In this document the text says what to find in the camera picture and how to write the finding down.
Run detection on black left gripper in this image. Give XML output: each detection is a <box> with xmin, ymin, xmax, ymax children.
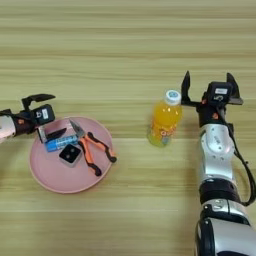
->
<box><xmin>11</xmin><ymin>93</ymin><xmax>68</xmax><ymax>144</ymax></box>

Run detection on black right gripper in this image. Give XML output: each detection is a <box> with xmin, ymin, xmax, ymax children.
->
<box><xmin>181</xmin><ymin>70</ymin><xmax>244</xmax><ymax>128</ymax></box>

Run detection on orange black needle-nose pliers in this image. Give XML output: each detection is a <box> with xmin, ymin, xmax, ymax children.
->
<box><xmin>68</xmin><ymin>118</ymin><xmax>118</xmax><ymax>177</ymax></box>

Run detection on orange juice bottle white cap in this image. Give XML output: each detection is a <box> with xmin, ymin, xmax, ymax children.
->
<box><xmin>146</xmin><ymin>89</ymin><xmax>184</xmax><ymax>148</ymax></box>

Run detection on pink round plate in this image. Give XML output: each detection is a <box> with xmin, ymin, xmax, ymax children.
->
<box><xmin>28</xmin><ymin>116</ymin><xmax>114</xmax><ymax>194</ymax></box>

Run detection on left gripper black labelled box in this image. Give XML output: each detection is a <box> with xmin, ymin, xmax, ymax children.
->
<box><xmin>33</xmin><ymin>104</ymin><xmax>56</xmax><ymax>126</ymax></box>

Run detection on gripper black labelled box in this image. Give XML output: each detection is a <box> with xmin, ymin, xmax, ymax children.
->
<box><xmin>206</xmin><ymin>81</ymin><xmax>234</xmax><ymax>105</ymax></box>
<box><xmin>33</xmin><ymin>104</ymin><xmax>56</xmax><ymax>126</ymax></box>

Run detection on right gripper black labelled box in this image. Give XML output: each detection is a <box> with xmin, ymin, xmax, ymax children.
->
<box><xmin>206</xmin><ymin>81</ymin><xmax>234</xmax><ymax>105</ymax></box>

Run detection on blue wrapped packet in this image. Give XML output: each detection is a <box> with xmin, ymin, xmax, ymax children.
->
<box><xmin>44</xmin><ymin>134</ymin><xmax>79</xmax><ymax>153</ymax></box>

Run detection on black square block white base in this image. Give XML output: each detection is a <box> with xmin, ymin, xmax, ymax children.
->
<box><xmin>58</xmin><ymin>143</ymin><xmax>83</xmax><ymax>169</ymax></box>

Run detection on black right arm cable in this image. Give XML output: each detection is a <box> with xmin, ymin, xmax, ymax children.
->
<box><xmin>216</xmin><ymin>104</ymin><xmax>256</xmax><ymax>207</ymax></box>

